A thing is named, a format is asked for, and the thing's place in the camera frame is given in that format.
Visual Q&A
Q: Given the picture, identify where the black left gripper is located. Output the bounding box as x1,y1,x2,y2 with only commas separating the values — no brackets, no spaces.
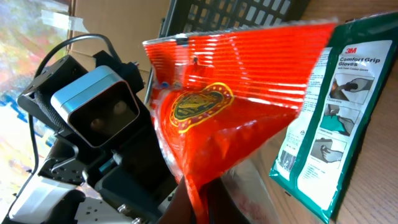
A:
46,102,192,224

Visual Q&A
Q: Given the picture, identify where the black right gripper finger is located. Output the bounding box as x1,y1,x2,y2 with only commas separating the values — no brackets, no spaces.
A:
206,178,249,224

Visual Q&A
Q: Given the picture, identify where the orange red snack bag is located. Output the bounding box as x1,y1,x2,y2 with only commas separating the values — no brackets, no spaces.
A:
143,20,336,223

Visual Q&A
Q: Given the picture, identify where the green 3M cloth package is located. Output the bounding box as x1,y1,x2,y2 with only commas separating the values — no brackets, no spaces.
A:
269,12,397,223

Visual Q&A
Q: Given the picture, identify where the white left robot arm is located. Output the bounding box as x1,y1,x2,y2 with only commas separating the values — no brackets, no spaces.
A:
4,93,176,223

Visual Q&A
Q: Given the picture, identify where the grey plastic mesh basket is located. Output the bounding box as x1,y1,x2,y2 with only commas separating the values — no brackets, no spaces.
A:
159,0,310,37

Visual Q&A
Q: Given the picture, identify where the brown cardboard box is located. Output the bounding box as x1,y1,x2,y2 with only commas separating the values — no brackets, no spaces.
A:
72,0,170,86

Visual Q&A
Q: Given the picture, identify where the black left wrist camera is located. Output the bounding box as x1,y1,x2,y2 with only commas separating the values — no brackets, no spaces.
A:
17,51,144,148

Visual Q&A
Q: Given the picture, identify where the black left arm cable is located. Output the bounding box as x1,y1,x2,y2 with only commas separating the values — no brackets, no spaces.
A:
27,33,122,175

